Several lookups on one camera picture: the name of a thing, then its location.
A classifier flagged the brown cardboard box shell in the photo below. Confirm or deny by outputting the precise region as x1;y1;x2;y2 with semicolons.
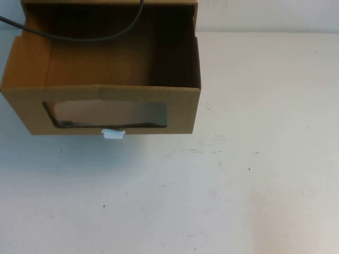
21;0;200;39

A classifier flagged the black cable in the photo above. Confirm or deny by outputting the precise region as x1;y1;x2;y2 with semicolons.
0;0;146;44

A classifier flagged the brown cardboard windowed drawer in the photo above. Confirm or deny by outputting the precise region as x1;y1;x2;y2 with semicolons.
1;2;202;136

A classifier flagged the white plastic pull tab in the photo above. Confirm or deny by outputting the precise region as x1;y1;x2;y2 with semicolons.
101;128;126;140

